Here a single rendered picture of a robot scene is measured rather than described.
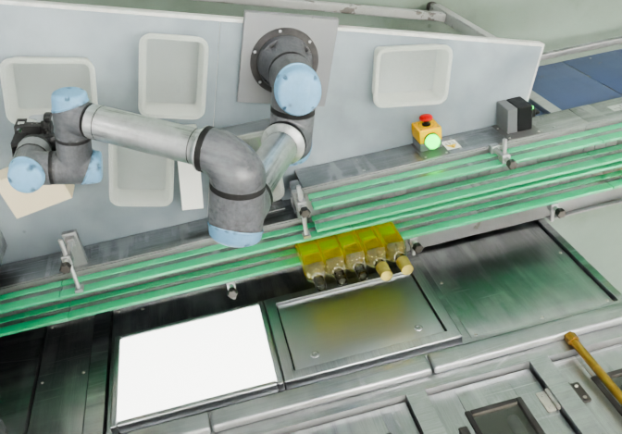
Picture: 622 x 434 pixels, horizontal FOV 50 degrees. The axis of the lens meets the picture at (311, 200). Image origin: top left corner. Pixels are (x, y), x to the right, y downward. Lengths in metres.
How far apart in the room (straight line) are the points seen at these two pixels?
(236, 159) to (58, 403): 0.91
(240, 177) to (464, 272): 0.94
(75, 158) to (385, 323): 0.89
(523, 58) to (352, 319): 0.94
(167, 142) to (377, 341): 0.78
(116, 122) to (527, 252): 1.29
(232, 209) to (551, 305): 0.97
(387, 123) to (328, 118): 0.19
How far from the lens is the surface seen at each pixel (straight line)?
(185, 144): 1.36
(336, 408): 1.67
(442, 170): 1.97
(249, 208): 1.35
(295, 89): 1.66
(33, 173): 1.54
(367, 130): 2.03
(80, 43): 1.86
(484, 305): 1.93
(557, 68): 2.68
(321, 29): 1.86
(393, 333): 1.80
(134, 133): 1.41
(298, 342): 1.81
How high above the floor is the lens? 2.53
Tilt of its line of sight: 59 degrees down
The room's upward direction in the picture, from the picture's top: 156 degrees clockwise
